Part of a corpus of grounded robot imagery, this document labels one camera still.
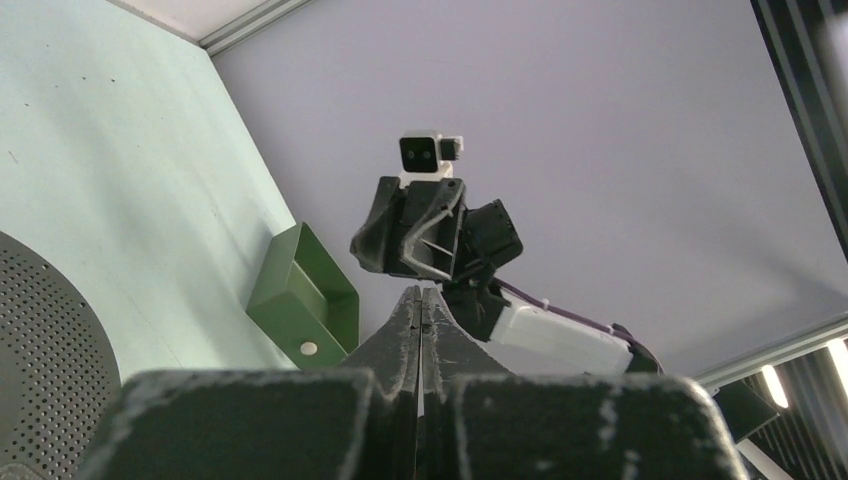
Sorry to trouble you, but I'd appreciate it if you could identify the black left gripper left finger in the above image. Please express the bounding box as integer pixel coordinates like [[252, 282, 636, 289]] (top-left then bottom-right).
[[77, 287, 422, 479]]

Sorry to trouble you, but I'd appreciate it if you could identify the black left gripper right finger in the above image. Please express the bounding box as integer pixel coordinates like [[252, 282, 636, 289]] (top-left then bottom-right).
[[421, 288, 747, 479]]

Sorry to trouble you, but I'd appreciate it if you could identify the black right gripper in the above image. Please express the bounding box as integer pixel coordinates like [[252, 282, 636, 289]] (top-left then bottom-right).
[[350, 176, 524, 281]]

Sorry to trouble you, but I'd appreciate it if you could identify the dark grey spool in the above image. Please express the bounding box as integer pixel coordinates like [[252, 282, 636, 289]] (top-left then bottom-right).
[[1, 234, 121, 479]]

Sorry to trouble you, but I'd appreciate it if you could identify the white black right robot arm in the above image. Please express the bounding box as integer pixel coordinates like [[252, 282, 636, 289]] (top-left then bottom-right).
[[350, 177, 663, 375]]

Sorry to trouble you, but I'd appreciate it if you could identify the green tray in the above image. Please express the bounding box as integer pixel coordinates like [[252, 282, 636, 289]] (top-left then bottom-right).
[[246, 222, 361, 369]]

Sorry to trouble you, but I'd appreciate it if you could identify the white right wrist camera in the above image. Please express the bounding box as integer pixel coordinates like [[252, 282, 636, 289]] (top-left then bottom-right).
[[399, 131, 464, 189]]

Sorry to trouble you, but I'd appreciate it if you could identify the right aluminium frame post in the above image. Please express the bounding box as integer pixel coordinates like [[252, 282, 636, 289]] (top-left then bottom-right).
[[198, 0, 310, 57]]

